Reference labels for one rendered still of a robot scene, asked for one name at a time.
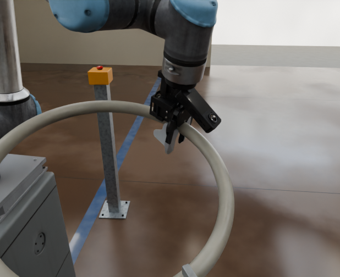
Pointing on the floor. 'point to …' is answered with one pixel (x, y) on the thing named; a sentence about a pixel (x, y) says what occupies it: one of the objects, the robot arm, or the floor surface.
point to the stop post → (108, 147)
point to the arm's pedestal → (34, 234)
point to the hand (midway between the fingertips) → (176, 145)
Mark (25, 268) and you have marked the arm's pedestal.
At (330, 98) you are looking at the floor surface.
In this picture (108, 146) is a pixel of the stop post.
